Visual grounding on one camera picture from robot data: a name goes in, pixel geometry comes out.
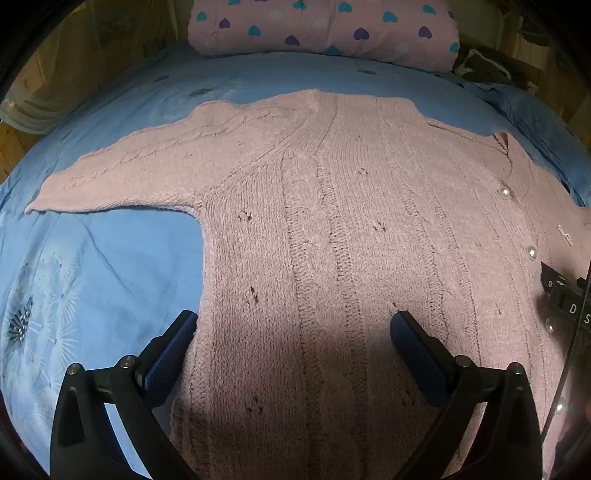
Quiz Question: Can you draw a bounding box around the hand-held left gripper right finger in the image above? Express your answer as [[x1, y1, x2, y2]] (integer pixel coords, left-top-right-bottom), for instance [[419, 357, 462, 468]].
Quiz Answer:
[[389, 310, 544, 480]]

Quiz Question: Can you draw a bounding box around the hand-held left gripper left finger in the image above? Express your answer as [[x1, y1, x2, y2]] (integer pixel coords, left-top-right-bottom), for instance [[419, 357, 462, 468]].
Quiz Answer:
[[48, 309, 200, 480]]

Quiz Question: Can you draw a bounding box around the pink knitted cardigan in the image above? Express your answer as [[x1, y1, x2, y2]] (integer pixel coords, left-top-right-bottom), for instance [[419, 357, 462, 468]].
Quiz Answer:
[[24, 89, 591, 480]]

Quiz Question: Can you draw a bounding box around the blue dandelion-print quilt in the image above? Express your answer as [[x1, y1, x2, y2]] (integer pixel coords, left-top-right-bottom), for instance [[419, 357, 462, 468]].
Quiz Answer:
[[0, 44, 591, 480]]

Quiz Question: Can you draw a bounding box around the dark patterned cloth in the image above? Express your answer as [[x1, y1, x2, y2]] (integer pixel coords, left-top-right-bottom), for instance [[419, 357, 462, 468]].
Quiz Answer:
[[455, 46, 514, 88]]

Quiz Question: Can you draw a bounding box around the pink heart-print pillow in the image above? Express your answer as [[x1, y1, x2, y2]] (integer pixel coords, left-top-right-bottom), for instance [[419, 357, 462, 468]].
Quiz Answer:
[[187, 0, 461, 72]]

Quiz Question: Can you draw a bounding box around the black cable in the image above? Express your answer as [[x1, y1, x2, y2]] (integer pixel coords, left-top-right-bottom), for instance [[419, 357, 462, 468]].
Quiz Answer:
[[540, 263, 591, 444]]

